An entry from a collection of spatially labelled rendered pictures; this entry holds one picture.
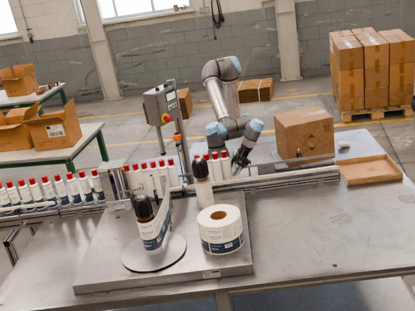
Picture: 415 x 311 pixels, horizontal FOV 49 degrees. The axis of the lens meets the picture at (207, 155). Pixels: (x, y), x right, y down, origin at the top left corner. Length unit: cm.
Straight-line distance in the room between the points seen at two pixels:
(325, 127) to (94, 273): 155
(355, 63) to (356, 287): 328
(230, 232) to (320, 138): 104
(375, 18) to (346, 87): 239
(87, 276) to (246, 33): 616
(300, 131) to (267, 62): 519
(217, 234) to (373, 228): 74
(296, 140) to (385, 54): 305
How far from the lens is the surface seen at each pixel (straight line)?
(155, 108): 253
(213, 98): 265
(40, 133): 420
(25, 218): 298
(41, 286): 235
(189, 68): 810
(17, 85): 669
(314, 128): 281
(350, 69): 565
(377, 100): 580
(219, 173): 263
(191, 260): 211
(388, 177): 269
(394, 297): 286
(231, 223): 204
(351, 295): 286
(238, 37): 786
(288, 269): 205
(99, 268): 223
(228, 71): 276
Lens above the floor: 211
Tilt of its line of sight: 23 degrees down
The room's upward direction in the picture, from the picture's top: 10 degrees counter-clockwise
